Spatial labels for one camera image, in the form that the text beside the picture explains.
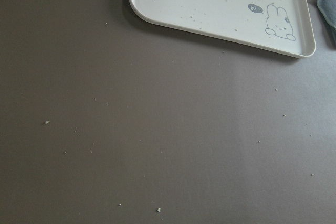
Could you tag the cream rabbit tray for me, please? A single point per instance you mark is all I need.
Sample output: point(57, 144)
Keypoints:
point(281, 26)

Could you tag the grey folded cloth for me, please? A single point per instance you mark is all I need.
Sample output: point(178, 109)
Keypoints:
point(327, 11)

